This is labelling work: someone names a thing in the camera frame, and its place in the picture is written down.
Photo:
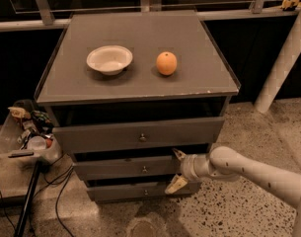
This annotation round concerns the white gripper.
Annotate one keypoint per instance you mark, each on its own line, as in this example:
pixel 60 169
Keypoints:
pixel 188 167

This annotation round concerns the clutter items in bin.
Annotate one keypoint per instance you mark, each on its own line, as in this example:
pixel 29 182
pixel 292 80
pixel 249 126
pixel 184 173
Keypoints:
pixel 36 128

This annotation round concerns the white diagonal pole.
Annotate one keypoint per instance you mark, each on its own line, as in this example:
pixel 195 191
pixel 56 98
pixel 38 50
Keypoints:
pixel 281 68

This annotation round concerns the white bowl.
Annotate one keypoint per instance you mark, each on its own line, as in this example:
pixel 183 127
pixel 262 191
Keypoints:
pixel 109 59

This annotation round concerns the black pole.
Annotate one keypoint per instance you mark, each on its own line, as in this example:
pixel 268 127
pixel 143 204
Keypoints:
pixel 20 228

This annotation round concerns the metal railing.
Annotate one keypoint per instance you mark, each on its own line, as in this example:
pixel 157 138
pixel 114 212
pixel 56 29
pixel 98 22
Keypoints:
pixel 27 15

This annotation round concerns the grey drawer cabinet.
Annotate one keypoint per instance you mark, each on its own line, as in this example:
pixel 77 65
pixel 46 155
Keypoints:
pixel 73 94

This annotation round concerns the grey drawer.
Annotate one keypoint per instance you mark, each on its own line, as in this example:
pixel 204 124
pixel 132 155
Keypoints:
pixel 128 168
pixel 137 135
pixel 128 188

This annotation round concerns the grey bottom drawer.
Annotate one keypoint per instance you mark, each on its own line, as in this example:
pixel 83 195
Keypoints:
pixel 128 188

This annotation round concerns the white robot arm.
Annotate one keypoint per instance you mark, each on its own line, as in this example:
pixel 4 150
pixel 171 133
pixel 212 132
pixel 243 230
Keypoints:
pixel 225 164

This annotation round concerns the orange fruit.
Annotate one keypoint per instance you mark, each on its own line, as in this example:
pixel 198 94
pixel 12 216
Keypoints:
pixel 166 63

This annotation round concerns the grey top drawer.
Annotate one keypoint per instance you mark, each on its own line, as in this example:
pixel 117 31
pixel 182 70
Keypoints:
pixel 137 135

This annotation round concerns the yellow clamp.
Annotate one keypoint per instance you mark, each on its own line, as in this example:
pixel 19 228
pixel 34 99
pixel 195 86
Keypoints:
pixel 290 5

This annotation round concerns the clear plastic bin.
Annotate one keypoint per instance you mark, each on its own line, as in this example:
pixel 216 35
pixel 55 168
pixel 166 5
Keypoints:
pixel 11 149

